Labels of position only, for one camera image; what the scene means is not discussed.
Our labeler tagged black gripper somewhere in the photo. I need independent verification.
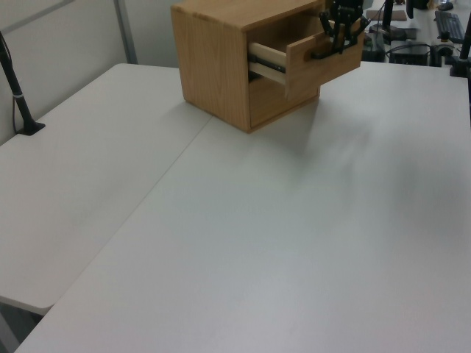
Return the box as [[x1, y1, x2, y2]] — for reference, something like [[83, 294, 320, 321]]
[[318, 0, 371, 55]]

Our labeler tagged wooden drawer with black handle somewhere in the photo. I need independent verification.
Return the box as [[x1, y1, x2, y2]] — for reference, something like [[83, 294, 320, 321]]
[[247, 21, 365, 102]]

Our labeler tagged wooden drawer with recessed grip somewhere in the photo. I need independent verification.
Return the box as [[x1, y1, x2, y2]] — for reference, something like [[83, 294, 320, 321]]
[[249, 76, 319, 128]]

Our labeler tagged light wooden drawer cabinet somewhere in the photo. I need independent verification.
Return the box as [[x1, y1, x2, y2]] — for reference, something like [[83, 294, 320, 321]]
[[170, 0, 322, 135]]

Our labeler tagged dark green device box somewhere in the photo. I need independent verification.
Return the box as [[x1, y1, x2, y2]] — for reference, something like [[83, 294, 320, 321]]
[[361, 35, 386, 62]]

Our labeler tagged black monitor stand round base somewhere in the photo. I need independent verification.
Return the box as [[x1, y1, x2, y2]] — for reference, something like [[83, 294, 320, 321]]
[[369, 0, 407, 43]]

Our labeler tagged brown desk mat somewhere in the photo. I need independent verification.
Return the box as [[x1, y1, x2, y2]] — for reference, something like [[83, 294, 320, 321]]
[[369, 10, 408, 22]]

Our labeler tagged black electronics box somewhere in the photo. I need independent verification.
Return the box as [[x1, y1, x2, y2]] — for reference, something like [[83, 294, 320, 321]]
[[390, 43, 431, 65]]

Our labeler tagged black computer keyboard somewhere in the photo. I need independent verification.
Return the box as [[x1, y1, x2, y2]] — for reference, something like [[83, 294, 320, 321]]
[[433, 10, 466, 43]]

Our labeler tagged black clamped camera stand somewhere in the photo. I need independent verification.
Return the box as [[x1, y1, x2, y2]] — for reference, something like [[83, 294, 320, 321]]
[[447, 0, 471, 79]]

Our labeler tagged grey metal partition post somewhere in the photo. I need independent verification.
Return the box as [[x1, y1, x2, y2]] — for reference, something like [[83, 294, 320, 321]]
[[113, 0, 139, 65]]

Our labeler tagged black camera stand with base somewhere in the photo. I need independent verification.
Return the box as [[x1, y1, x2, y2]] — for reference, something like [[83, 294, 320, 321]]
[[0, 31, 46, 135]]

